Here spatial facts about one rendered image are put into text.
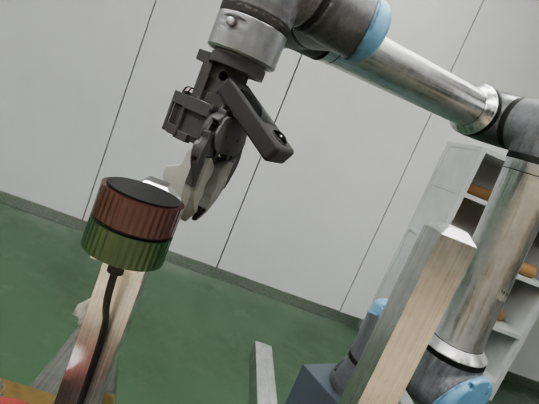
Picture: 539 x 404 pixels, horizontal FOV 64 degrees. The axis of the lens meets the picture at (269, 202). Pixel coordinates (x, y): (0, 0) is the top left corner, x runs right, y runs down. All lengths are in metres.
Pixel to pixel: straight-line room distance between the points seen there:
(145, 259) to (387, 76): 0.62
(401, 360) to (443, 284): 0.08
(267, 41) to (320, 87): 2.52
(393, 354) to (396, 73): 0.55
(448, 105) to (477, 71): 2.47
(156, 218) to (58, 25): 2.99
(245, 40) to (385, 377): 0.38
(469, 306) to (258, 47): 0.74
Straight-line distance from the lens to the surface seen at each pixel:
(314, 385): 1.27
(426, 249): 0.40
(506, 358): 3.54
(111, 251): 0.30
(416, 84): 0.88
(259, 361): 0.70
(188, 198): 0.54
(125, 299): 0.38
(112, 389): 0.50
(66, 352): 0.57
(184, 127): 0.55
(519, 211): 1.01
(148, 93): 3.06
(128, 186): 0.32
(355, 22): 0.60
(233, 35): 0.53
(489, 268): 1.02
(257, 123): 0.50
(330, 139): 3.06
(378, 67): 0.81
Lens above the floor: 1.19
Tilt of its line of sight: 10 degrees down
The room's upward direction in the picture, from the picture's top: 22 degrees clockwise
